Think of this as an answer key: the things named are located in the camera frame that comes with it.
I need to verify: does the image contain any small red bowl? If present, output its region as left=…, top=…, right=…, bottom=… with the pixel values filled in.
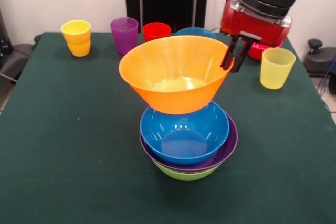
left=248, top=40, right=284, bottom=61

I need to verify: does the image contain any small blue bowl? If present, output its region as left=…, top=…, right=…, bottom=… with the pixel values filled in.
left=175, top=27, right=217, bottom=40

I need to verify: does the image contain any large blue bowl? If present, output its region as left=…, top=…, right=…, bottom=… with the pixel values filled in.
left=139, top=100, right=230, bottom=166

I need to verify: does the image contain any pale yellow translucent cup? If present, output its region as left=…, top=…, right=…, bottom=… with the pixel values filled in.
left=259, top=47, right=297, bottom=90

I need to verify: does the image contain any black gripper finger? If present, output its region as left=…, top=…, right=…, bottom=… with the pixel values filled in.
left=219, top=36, right=239, bottom=70
left=230, top=39, right=254, bottom=74

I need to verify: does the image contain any blue cable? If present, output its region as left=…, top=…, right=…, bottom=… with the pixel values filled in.
left=323, top=57, right=336, bottom=92

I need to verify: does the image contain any dark green tablecloth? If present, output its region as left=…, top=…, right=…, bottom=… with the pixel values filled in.
left=0, top=31, right=336, bottom=224

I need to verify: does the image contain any large orange bowl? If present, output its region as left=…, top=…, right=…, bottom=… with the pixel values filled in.
left=118, top=35, right=234, bottom=115

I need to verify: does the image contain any purple cup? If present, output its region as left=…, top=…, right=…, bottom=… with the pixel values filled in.
left=110, top=17, right=139, bottom=56

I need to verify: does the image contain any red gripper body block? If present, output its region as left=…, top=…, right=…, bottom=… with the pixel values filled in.
left=219, top=0, right=292, bottom=47

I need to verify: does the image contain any orange yellow cup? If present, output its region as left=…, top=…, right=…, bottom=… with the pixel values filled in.
left=60, top=19, right=92, bottom=57

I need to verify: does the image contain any black floor device with knob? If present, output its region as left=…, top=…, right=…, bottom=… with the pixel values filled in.
left=304, top=38, right=336, bottom=78

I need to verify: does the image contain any green bowl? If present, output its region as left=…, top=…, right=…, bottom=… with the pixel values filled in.
left=151, top=159, right=223, bottom=182

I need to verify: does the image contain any purple bowl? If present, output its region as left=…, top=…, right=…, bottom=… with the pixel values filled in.
left=139, top=113, right=239, bottom=174

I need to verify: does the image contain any red cup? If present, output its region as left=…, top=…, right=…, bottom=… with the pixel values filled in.
left=142, top=22, right=172, bottom=43

